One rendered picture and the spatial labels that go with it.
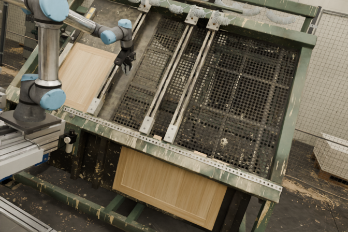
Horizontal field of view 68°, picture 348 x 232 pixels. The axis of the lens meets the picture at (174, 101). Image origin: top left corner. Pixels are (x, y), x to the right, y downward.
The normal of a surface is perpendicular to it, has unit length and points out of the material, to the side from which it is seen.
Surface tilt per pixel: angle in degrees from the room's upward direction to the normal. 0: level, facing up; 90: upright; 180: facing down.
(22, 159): 90
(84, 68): 55
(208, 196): 90
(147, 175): 90
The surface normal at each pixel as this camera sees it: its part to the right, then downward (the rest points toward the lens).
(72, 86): -0.07, -0.40
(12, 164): 0.90, 0.33
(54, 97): 0.76, 0.47
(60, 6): 0.81, 0.22
